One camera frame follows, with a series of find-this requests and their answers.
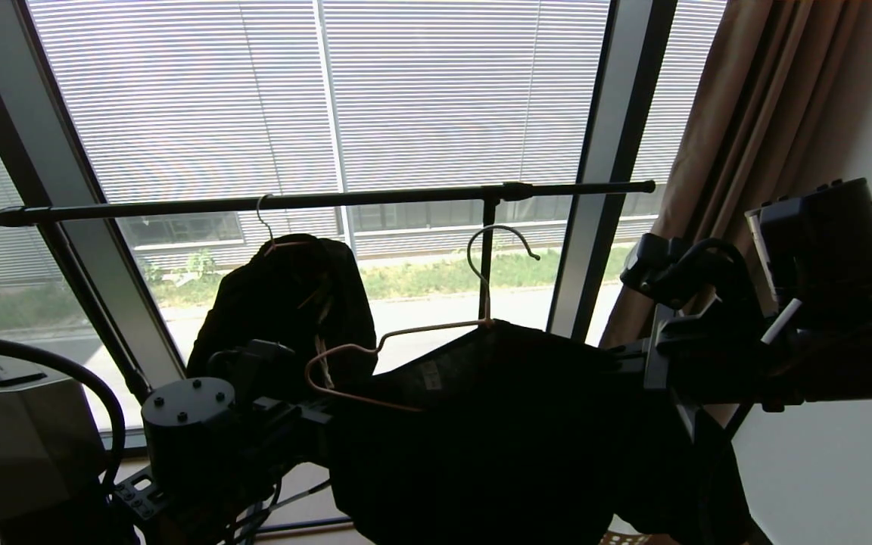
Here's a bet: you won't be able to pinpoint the black shorts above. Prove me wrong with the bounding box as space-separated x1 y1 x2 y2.
186 233 378 394

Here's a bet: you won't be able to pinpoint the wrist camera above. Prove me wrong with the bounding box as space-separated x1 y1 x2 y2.
207 339 308 402
621 233 747 319

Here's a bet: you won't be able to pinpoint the black clothes rack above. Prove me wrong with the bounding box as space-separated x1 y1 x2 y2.
0 180 656 534

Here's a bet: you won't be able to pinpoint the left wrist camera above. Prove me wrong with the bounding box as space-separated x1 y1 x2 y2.
207 339 308 402

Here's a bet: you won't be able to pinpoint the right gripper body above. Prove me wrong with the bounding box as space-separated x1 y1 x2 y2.
633 303 774 440

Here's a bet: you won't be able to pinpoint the pink clothes hanger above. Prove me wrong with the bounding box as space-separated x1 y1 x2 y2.
256 193 314 256
304 225 541 414

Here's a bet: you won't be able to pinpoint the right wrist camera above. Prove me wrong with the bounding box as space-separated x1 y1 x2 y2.
621 233 747 319

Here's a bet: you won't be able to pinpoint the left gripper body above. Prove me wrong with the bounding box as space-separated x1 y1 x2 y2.
254 397 335 474

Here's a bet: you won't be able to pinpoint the black garment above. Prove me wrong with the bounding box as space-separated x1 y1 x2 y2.
326 322 756 545

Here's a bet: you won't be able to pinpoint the brown curtain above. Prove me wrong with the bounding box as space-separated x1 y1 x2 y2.
601 0 861 428

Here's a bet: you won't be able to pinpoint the window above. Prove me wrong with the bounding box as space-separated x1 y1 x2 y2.
0 0 728 447

